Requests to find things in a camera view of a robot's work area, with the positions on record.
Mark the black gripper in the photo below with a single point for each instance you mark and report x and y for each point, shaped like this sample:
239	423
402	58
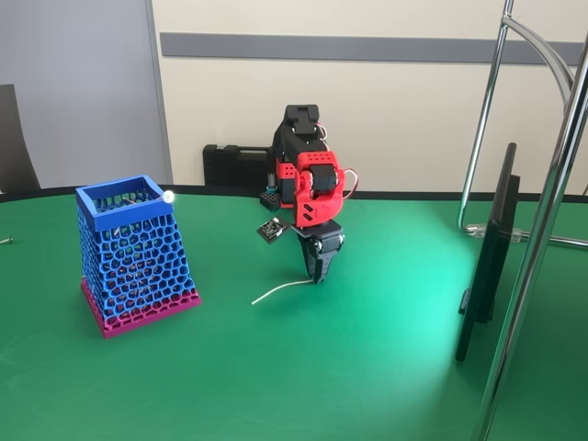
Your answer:
318	250

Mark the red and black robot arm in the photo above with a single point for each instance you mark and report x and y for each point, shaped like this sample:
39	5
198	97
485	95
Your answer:
317	202

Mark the blue and pink lattice basket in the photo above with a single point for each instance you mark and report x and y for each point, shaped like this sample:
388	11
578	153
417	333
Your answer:
138	271

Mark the black and teal clamp knob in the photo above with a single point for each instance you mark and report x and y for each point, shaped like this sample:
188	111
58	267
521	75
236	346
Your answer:
271	181

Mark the green table cloth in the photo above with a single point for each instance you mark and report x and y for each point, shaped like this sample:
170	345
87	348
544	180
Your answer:
294	367

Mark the black plastic tool case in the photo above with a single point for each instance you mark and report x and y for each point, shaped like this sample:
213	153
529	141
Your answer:
234	165

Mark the black monitor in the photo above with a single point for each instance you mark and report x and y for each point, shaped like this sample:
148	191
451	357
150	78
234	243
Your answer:
489	257

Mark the chrome tube stand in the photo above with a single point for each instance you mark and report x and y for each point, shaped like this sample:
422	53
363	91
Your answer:
521	294

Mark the small camera circuit board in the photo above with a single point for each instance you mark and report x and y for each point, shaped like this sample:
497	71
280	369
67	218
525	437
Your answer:
273	229

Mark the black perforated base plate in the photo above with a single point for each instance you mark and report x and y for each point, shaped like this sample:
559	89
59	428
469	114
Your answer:
271	200

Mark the grey wall rail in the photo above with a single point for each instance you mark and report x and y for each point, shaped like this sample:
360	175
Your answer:
321	47

